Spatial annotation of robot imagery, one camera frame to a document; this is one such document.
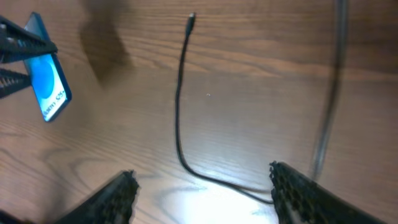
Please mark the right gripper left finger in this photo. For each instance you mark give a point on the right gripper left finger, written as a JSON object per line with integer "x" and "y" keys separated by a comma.
{"x": 113, "y": 202}

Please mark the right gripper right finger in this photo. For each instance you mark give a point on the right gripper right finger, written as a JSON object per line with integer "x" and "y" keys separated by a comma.
{"x": 298, "y": 199}

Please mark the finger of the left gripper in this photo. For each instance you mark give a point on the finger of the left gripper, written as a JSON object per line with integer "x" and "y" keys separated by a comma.
{"x": 12, "y": 82}
{"x": 19, "y": 44}

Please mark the blue Galaxy smartphone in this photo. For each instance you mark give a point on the blue Galaxy smartphone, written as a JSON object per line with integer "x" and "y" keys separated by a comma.
{"x": 49, "y": 84}

